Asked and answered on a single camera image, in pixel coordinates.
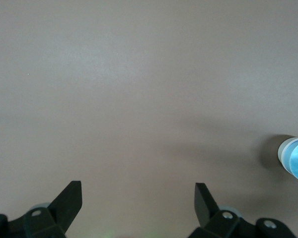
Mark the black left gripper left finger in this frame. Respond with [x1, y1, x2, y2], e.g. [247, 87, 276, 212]
[0, 180, 83, 238]

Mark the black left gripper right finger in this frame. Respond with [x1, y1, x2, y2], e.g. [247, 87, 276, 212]
[188, 182, 296, 238]

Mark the white plastic bowl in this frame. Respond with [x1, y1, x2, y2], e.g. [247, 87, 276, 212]
[277, 137, 298, 172]

